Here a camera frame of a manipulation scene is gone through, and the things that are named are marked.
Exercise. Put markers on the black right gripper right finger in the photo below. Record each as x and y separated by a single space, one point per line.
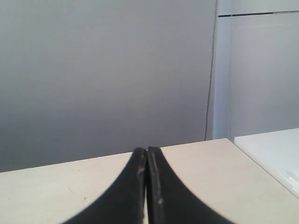
169 201

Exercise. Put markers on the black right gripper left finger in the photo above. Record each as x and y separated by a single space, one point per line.
123 201

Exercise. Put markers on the white side table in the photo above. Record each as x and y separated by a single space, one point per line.
277 153

